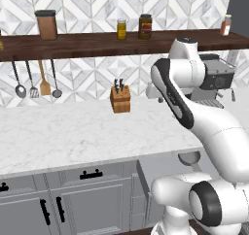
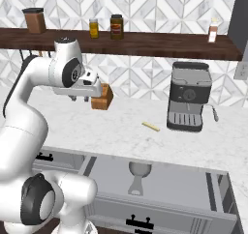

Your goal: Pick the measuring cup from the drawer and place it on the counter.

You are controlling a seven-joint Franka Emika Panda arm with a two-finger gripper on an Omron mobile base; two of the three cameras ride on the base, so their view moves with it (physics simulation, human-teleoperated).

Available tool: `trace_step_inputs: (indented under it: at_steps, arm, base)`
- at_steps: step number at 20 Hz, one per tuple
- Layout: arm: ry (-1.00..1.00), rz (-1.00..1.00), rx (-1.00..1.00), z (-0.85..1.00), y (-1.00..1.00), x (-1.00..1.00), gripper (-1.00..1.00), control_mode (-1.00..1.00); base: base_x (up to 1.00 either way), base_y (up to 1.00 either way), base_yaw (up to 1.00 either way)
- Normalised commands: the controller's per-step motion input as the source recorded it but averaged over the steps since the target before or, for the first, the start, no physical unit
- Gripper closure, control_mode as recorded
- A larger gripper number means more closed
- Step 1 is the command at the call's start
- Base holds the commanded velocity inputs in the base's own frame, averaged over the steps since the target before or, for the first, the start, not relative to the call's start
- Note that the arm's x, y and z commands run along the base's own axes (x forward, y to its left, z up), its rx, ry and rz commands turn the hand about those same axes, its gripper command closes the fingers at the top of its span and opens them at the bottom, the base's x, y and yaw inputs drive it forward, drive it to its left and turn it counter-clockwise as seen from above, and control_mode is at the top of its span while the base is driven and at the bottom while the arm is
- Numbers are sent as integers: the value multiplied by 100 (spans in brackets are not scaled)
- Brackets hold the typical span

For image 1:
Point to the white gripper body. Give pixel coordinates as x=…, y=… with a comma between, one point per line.
x=152, y=90

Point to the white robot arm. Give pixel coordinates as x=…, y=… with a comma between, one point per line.
x=220, y=138

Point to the grey measuring cup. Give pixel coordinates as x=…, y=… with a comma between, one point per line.
x=189, y=158

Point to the grey drawer front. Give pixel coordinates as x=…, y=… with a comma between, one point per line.
x=22, y=187
x=110, y=174

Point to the open grey drawer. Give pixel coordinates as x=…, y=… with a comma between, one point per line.
x=144, y=187

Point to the wooden knife block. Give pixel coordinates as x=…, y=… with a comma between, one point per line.
x=120, y=100

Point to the dark jar with red label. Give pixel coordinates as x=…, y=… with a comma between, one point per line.
x=145, y=26

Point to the black and silver coffee machine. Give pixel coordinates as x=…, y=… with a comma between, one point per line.
x=219, y=78

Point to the yellow jar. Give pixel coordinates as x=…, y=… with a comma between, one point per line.
x=121, y=30

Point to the metal hanging ladle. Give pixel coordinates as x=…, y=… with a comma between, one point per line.
x=56, y=92

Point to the red spice bottle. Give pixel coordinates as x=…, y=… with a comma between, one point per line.
x=225, y=26

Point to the wooden spatula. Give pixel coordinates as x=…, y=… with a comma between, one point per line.
x=44, y=86

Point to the metal slotted spatula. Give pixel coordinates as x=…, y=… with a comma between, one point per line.
x=33, y=91

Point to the brown canister with dark lid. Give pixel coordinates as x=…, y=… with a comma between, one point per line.
x=47, y=26

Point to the metal hanging spoon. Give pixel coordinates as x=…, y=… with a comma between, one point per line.
x=20, y=90

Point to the grey cupboard door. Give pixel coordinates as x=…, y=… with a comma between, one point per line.
x=19, y=218
x=94, y=209

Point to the yellowish bottle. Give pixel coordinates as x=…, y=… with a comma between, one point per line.
x=1, y=44

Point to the dark wooden wall shelf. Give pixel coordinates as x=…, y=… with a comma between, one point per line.
x=97, y=44

